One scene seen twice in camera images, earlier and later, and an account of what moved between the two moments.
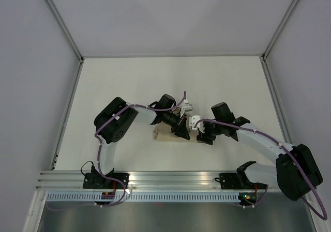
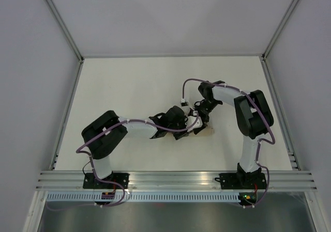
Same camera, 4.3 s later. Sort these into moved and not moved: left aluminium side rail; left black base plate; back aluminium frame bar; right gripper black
Moved: right gripper black
Not moved: left aluminium side rail; left black base plate; back aluminium frame bar
